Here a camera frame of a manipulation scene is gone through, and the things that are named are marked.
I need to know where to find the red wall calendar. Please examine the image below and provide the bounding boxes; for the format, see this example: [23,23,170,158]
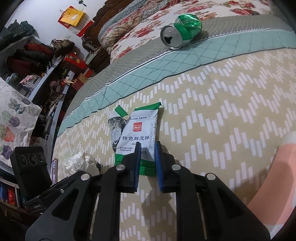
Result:
[58,13,94,37]

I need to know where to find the brown handbag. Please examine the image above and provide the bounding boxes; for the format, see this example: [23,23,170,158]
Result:
[51,39,75,56]

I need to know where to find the grey metal shelf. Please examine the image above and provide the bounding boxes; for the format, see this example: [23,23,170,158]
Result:
[30,56,77,149]

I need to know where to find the yellow paper bag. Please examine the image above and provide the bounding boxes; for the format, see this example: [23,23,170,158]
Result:
[60,6,85,28]

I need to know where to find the floral quilt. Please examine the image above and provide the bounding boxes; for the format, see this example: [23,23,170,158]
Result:
[98,0,271,63]

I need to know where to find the red gift box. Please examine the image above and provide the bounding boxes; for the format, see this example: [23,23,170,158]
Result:
[63,52,90,70]

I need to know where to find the patterned bedspread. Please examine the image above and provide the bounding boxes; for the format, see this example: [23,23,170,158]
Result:
[55,14,296,241]

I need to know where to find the brown wooden headboard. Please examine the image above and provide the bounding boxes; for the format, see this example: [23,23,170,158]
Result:
[82,0,133,61]

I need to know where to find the pile of dark clothes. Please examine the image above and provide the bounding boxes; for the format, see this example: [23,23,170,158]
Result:
[0,20,36,49]

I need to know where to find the brown paper bag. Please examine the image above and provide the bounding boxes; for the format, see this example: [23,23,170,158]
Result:
[72,73,90,90]

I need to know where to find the red coat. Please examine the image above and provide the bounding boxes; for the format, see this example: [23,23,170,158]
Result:
[6,43,55,75]

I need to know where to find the person's pink clothed leg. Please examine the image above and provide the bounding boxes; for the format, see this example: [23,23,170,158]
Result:
[246,132,296,230]

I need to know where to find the torn silver wrapper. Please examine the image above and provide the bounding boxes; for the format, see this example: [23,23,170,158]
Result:
[108,105,129,154]

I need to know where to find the cloth with plant print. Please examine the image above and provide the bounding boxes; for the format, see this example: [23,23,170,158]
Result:
[0,76,43,168]

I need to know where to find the green and white snack packet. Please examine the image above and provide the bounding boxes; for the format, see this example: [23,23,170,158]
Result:
[114,103,163,178]

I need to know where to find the houndstooth cloth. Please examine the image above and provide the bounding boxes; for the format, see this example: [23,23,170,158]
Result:
[18,74,43,98]

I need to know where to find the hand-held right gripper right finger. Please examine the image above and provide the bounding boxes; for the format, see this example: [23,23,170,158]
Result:
[154,141,271,241]

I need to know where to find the crushed green can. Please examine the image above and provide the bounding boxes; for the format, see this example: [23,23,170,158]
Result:
[160,14,203,50]

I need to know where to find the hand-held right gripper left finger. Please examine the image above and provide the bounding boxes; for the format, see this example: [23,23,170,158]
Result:
[25,142,142,241]

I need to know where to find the crumpled white tissue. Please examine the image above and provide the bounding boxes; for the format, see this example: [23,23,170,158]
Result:
[63,150,100,177]

